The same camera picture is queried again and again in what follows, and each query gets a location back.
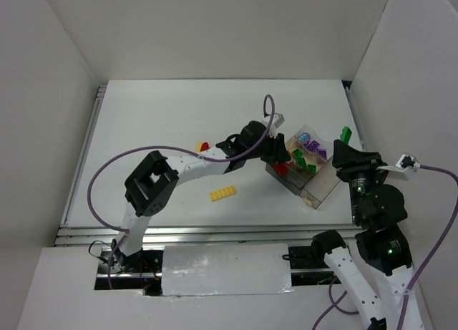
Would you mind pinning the aluminium frame rail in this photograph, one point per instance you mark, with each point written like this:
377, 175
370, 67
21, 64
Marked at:
161, 236

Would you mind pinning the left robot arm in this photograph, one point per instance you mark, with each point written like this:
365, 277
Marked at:
150, 185

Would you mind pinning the purple round lego piece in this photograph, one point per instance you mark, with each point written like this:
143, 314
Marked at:
304, 138

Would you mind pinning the purple arch lego piece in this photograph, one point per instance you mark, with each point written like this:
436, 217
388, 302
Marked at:
313, 146

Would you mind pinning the green lego half of block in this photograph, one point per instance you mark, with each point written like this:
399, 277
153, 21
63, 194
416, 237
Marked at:
297, 154

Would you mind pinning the clear compartment container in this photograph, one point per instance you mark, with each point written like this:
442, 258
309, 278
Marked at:
310, 175

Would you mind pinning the foil covered panel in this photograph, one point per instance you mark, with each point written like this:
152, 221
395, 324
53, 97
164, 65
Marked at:
213, 270

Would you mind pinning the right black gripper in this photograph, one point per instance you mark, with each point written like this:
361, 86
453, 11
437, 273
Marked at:
356, 163

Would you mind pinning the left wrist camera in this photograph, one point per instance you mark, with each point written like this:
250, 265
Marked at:
274, 121

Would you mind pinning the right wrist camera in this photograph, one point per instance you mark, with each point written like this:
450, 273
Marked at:
406, 163

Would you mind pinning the green lego plate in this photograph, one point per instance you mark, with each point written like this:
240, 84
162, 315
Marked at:
346, 135

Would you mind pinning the green square lego brick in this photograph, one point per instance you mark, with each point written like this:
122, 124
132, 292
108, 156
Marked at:
301, 162

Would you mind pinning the red studded lego brick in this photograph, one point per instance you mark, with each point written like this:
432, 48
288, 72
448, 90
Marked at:
205, 146

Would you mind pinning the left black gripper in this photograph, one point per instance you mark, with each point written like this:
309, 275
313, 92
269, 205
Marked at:
278, 149

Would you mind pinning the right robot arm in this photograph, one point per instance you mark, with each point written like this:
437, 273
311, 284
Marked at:
377, 208

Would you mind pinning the yellow small lego brick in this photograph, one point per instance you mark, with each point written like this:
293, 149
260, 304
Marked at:
198, 146

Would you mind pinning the yellow long lego plate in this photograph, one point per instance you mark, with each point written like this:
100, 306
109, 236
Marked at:
222, 193

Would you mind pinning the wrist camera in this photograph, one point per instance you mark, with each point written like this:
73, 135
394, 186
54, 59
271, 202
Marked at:
274, 121
406, 163

